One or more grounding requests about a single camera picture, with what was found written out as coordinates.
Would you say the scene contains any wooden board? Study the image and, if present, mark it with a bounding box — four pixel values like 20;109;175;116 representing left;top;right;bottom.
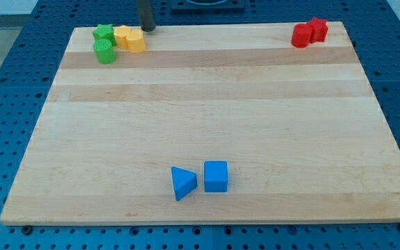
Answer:
0;22;400;226

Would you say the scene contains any red star block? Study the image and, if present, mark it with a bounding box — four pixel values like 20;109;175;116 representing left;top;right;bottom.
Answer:
307;17;328;43

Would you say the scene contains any green cylinder block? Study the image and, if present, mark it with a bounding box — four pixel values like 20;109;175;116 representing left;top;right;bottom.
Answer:
93;39;116;64

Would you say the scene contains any blue triangle block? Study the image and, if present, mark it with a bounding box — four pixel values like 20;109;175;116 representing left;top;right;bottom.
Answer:
171;167;197;201

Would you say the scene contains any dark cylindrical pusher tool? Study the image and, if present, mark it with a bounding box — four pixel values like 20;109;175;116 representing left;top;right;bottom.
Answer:
136;0;156;32

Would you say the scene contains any green star block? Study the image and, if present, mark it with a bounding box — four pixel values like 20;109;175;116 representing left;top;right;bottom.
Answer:
92;24;117;46

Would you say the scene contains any yellow pentagon block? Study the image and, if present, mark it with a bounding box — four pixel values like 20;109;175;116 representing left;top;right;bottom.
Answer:
114;25;131;50

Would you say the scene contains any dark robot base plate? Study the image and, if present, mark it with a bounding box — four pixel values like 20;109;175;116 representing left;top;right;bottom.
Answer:
169;0;245;13

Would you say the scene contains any yellow hexagon block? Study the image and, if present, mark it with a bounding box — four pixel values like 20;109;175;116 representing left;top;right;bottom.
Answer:
126;28;147;53

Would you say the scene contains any red cylinder block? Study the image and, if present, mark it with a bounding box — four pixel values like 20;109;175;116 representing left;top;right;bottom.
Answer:
291;23;313;49

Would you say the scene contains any blue cube block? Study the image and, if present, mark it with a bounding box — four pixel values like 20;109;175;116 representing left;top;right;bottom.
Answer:
203;161;228;192

